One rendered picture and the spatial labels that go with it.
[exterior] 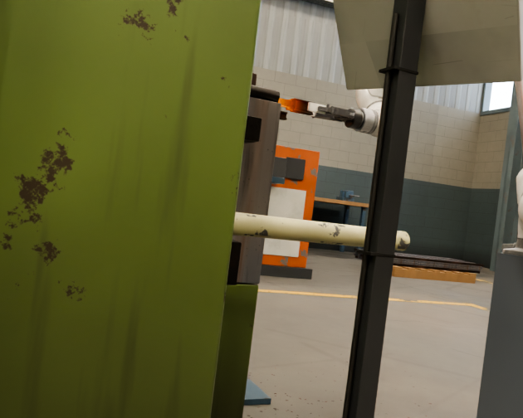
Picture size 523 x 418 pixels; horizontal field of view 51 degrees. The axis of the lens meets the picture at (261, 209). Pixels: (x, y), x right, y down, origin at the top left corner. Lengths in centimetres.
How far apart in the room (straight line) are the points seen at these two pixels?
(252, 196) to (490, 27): 63
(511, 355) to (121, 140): 149
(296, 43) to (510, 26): 901
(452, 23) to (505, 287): 116
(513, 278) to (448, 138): 939
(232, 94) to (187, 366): 49
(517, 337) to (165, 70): 146
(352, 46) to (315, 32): 902
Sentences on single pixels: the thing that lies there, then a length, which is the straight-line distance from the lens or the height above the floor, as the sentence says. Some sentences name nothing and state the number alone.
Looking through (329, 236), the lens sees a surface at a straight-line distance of 114.
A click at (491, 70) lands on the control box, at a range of 103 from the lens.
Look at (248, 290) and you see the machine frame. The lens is 133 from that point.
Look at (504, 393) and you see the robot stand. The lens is 204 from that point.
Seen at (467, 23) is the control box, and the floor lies 101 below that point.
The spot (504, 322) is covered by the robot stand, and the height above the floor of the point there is 37.
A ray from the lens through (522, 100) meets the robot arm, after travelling 188.
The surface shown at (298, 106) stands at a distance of 193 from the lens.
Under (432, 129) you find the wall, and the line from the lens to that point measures 1108.
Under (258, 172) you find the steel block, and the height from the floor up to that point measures 74.
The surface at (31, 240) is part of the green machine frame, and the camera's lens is 92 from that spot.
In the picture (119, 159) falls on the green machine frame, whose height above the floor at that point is 71.
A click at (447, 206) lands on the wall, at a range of 1128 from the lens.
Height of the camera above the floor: 66
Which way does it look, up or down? level
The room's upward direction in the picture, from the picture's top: 7 degrees clockwise
